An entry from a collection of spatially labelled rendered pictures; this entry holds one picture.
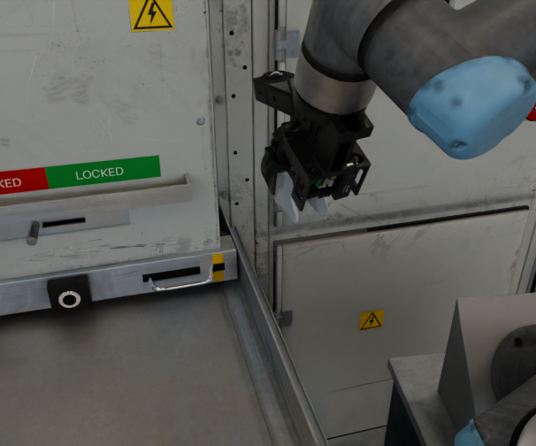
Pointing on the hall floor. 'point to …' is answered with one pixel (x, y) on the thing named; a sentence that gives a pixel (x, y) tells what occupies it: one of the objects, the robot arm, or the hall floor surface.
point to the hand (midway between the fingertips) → (287, 200)
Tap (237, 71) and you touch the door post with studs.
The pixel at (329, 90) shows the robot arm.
